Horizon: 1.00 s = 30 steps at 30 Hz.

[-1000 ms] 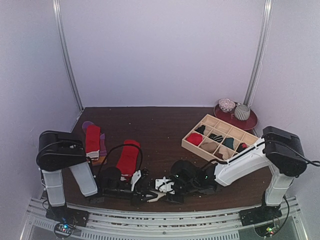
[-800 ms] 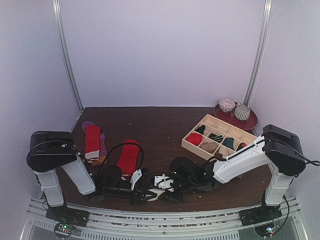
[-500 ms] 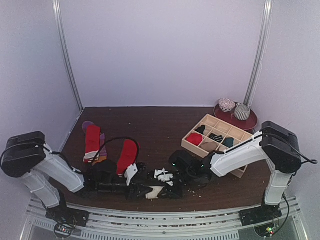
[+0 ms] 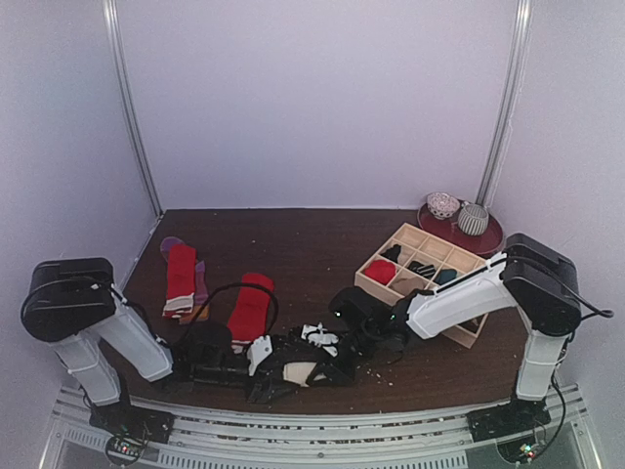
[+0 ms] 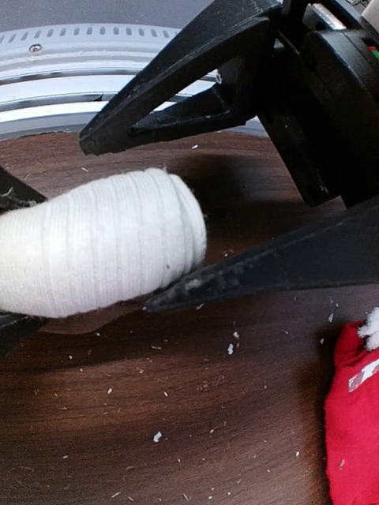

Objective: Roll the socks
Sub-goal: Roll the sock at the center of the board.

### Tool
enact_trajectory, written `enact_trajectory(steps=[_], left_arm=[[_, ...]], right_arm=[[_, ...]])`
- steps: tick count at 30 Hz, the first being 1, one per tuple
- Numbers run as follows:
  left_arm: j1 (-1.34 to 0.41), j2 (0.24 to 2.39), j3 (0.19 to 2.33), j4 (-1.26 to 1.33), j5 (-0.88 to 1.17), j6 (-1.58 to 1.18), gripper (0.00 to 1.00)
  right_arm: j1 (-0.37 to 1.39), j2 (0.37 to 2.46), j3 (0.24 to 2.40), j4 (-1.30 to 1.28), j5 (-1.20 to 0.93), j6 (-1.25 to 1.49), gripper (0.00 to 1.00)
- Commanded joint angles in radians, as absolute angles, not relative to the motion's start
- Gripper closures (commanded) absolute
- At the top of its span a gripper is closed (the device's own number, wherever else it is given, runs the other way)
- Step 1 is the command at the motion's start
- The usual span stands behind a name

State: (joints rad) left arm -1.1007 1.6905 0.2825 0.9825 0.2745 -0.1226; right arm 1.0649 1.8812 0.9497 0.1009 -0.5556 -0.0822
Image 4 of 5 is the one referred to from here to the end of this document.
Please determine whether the cream sock with brown toe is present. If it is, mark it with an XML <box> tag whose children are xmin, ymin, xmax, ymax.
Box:
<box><xmin>282</xmin><ymin>362</ymin><xmax>323</xmax><ymax>387</ymax></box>

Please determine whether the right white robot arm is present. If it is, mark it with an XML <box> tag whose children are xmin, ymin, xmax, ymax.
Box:
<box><xmin>302</xmin><ymin>234</ymin><xmax>582</xmax><ymax>432</ymax></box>

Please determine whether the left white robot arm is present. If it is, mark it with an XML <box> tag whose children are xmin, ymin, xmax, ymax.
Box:
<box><xmin>20</xmin><ymin>258</ymin><xmax>298</xmax><ymax>434</ymax></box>

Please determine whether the tan sock roll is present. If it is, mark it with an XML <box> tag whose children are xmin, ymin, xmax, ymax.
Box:
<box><xmin>390</xmin><ymin>277</ymin><xmax>427</xmax><ymax>296</ymax></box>

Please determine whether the black white striped sock roll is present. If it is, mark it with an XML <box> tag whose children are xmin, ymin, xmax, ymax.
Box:
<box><xmin>407</xmin><ymin>261</ymin><xmax>438</xmax><ymax>278</ymax></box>

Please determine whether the teal sock roll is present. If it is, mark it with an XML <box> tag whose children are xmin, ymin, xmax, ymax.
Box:
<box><xmin>435</xmin><ymin>269</ymin><xmax>458</xmax><ymax>285</ymax></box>

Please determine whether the purple orange striped sock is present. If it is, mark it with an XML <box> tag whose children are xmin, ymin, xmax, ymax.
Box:
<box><xmin>160</xmin><ymin>236</ymin><xmax>208</xmax><ymax>324</ymax></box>

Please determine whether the rolled red sock in box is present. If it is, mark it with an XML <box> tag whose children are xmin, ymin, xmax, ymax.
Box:
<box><xmin>363</xmin><ymin>260</ymin><xmax>396</xmax><ymax>285</ymax></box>

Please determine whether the black sock in box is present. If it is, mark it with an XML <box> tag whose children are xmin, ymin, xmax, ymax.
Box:
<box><xmin>381</xmin><ymin>243</ymin><xmax>402</xmax><ymax>264</ymax></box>

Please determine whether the wooden compartment organiser box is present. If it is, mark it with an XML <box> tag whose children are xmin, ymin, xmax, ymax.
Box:
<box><xmin>354</xmin><ymin>223</ymin><xmax>490</xmax><ymax>349</ymax></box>

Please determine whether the red sock with striped cuff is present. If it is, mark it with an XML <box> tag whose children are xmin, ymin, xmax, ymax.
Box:
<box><xmin>162</xmin><ymin>244</ymin><xmax>196</xmax><ymax>319</ymax></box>

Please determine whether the patterned white bowl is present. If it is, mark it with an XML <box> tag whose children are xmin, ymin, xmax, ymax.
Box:
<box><xmin>426</xmin><ymin>192</ymin><xmax>461</xmax><ymax>220</ymax></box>

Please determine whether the dark red round plate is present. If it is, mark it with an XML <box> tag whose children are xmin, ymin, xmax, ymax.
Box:
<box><xmin>417</xmin><ymin>204</ymin><xmax>505</xmax><ymax>259</ymax></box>

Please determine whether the striped grey cup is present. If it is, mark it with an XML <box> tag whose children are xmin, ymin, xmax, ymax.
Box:
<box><xmin>457</xmin><ymin>202</ymin><xmax>489</xmax><ymax>236</ymax></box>

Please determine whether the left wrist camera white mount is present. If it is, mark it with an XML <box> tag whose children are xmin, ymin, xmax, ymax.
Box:
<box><xmin>246</xmin><ymin>335</ymin><xmax>272</xmax><ymax>376</ymax></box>

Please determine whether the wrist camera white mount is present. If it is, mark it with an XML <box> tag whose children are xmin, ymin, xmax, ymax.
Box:
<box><xmin>246</xmin><ymin>335</ymin><xmax>272</xmax><ymax>376</ymax></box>
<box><xmin>301</xmin><ymin>322</ymin><xmax>339</xmax><ymax>358</ymax></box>

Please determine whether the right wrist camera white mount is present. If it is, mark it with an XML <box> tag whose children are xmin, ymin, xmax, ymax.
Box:
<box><xmin>301</xmin><ymin>322</ymin><xmax>339</xmax><ymax>358</ymax></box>

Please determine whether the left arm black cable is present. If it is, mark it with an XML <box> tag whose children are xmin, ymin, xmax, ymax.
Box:
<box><xmin>180</xmin><ymin>282</ymin><xmax>279</xmax><ymax>343</ymax></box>

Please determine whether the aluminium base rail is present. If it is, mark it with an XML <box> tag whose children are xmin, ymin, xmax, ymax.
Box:
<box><xmin>35</xmin><ymin>385</ymin><xmax>607</xmax><ymax>468</ymax></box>

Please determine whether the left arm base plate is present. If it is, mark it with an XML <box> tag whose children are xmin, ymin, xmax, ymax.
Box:
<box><xmin>89</xmin><ymin>403</ymin><xmax>175</xmax><ymax>444</ymax></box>

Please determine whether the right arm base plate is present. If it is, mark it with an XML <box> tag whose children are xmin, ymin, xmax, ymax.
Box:
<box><xmin>466</xmin><ymin>400</ymin><xmax>551</xmax><ymax>443</ymax></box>

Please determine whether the right aluminium frame post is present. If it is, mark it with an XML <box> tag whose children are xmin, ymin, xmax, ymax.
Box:
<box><xmin>476</xmin><ymin>0</ymin><xmax>533</xmax><ymax>209</ymax></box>

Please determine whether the aluminium frame post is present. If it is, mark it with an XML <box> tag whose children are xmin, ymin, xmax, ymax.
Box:
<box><xmin>103</xmin><ymin>0</ymin><xmax>164</xmax><ymax>219</ymax></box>
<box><xmin>476</xmin><ymin>0</ymin><xmax>533</xmax><ymax>209</ymax></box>

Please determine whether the left aluminium frame post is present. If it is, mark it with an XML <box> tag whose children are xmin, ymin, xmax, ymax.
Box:
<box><xmin>103</xmin><ymin>0</ymin><xmax>164</xmax><ymax>219</ymax></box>

